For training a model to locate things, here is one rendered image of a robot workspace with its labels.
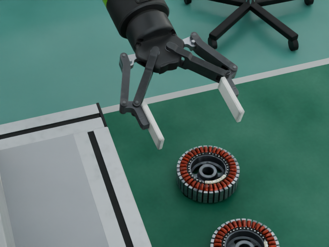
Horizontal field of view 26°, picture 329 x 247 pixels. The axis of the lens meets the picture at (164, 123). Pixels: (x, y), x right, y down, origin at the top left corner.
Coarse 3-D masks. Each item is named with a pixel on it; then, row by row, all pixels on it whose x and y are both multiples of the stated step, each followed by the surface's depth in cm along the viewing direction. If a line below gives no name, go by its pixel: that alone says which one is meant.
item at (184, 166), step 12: (192, 156) 129; (204, 156) 129; (216, 156) 129; (228, 156) 128; (180, 168) 127; (192, 168) 129; (204, 168) 128; (228, 168) 127; (180, 180) 126; (192, 180) 125; (204, 180) 127; (216, 180) 124; (228, 180) 125; (192, 192) 125; (204, 192) 123; (216, 192) 123; (228, 192) 125
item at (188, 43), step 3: (189, 36) 116; (183, 39) 116; (186, 39) 116; (189, 39) 116; (186, 42) 116; (189, 42) 116; (192, 42) 115; (186, 45) 116; (189, 45) 116; (192, 45) 116; (189, 48) 116; (192, 48) 116; (195, 48) 116
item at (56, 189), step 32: (0, 128) 88; (32, 128) 88; (64, 128) 88; (96, 128) 88; (0, 160) 84; (32, 160) 84; (64, 160) 84; (96, 160) 84; (32, 192) 81; (64, 192) 81; (96, 192) 81; (128, 192) 81; (32, 224) 78; (64, 224) 78; (96, 224) 78; (128, 224) 78
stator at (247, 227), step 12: (228, 228) 117; (240, 228) 118; (252, 228) 118; (264, 228) 118; (216, 240) 116; (228, 240) 117; (240, 240) 119; (252, 240) 118; (264, 240) 116; (276, 240) 116
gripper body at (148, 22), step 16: (144, 16) 113; (160, 16) 114; (128, 32) 115; (144, 32) 112; (160, 32) 114; (144, 48) 113; (160, 48) 114; (144, 64) 114; (160, 64) 112; (176, 64) 113
